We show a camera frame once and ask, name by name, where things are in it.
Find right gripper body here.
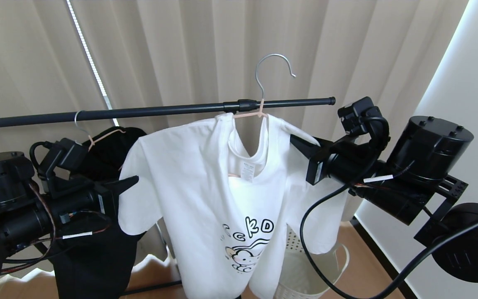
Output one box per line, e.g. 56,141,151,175
305,139,380,186

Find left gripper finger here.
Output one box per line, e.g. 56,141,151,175
113,175,140,199

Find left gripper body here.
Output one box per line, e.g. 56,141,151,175
58,182,120,228

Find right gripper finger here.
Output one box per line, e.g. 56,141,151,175
289,133,332,161

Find black shorts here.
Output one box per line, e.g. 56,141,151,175
51,126,148,299

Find pink clothes hanger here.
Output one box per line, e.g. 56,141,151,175
74,110,127,151
227,53,297,179

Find white garment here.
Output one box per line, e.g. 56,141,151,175
118,112,350,299

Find black clothes rack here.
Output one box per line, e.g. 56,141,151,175
0,97,336,296

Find white laundry basket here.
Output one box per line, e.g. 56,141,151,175
274,226,351,299

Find beige curtain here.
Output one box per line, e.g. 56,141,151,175
0,0,470,274

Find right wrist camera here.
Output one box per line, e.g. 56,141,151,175
337,96,390,147

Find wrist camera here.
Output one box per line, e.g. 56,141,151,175
337,96,390,147
29,138,90,188

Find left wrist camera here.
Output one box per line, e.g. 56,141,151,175
29,138,90,188

